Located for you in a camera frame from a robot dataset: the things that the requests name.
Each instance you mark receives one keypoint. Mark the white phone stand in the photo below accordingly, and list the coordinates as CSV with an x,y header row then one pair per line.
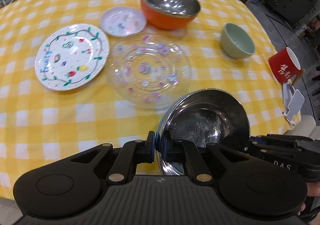
x,y
293,102

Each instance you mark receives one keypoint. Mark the orange steel bowl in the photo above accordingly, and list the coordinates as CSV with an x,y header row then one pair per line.
x,y
170,14

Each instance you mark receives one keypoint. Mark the clear glass flower plate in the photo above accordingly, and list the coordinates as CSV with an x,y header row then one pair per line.
x,y
148,70

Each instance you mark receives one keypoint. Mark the stainless steel bowl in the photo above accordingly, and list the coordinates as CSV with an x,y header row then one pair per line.
x,y
204,116

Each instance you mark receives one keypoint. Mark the yellow checked tablecloth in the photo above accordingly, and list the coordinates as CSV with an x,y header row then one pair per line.
x,y
39,125

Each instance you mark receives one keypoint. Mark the green ceramic bowl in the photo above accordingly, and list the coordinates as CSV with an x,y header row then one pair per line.
x,y
236,42

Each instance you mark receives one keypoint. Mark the red mug with wooden handle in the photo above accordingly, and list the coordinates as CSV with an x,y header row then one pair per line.
x,y
285,65

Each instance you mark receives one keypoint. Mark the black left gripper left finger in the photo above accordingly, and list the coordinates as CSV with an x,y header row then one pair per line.
x,y
131,154

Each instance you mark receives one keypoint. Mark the right hand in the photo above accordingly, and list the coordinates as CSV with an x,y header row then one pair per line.
x,y
313,189

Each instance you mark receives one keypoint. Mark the white fruit pattern plate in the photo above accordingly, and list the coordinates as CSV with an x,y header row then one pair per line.
x,y
71,57

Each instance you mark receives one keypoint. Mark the small white sticker plate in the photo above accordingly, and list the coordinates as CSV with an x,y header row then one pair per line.
x,y
122,21

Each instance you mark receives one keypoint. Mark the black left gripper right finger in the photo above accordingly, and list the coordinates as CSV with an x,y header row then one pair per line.
x,y
186,153

